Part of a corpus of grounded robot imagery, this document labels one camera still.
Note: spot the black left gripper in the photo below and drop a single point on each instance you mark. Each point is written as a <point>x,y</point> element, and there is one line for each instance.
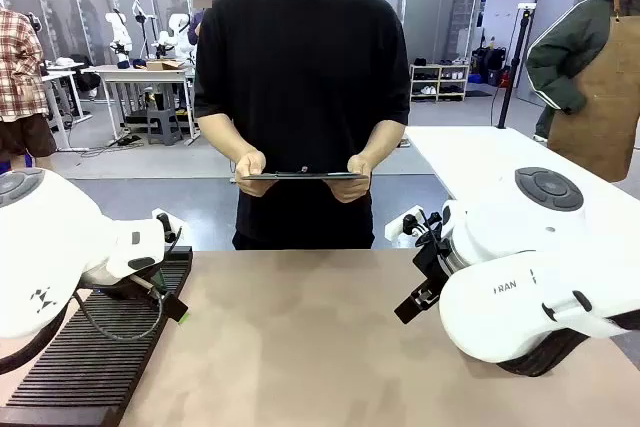
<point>130,289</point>

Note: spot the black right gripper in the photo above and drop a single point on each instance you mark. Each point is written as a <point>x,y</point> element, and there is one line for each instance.
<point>432,264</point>

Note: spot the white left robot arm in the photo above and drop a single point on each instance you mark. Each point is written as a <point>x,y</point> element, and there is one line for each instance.
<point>50,237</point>

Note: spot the person's left forearm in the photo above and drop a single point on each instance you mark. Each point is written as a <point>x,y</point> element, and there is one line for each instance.
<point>382,139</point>

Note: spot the person's right forearm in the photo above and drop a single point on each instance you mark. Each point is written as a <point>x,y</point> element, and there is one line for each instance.
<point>225,137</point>

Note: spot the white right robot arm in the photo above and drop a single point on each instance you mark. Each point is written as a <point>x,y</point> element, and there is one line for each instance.
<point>500,247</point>

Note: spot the person's left hand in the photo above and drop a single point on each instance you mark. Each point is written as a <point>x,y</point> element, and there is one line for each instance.
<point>357,189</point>

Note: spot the person's right hand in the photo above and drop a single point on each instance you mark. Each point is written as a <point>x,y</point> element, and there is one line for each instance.
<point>250,182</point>

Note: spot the long black slotted rack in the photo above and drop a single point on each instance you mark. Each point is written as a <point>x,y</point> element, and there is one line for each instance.
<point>90,372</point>

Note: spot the grey plastic stool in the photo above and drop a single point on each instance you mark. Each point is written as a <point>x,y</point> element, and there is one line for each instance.
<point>164,127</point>

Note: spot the wooden shoe shelf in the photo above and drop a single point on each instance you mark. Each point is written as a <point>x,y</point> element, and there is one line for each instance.
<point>440,82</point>

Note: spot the cardboard box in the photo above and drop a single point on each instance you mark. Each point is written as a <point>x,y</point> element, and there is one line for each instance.
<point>165,65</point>

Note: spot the black bags pile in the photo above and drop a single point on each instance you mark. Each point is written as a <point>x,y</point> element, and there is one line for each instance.
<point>490,64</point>

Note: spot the black tripod pole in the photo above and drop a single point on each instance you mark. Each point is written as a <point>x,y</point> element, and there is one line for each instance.
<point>512,72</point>

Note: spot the person in black t-shirt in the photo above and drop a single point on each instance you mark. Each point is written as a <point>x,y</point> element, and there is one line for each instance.
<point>300,72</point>

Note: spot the small white background desk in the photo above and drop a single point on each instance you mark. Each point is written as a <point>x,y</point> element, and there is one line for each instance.
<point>62,72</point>

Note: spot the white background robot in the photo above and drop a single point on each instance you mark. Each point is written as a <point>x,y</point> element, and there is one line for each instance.
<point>177,34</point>
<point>120,34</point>

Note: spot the person in brown apron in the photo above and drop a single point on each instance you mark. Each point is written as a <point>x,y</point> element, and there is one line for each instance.
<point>600,97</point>

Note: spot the person in plaid shirt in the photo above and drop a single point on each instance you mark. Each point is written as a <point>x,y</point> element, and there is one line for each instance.
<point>20,72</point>

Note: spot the background person dark hair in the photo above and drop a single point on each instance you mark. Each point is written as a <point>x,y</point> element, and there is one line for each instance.
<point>200,17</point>

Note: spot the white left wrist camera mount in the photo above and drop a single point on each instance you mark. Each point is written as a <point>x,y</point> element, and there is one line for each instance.
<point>177,227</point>

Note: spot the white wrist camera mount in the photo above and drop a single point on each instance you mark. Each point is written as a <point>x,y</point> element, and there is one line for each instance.
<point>177,227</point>
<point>395,227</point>

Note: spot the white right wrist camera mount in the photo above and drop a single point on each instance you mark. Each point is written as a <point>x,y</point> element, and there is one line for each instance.
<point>395,227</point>

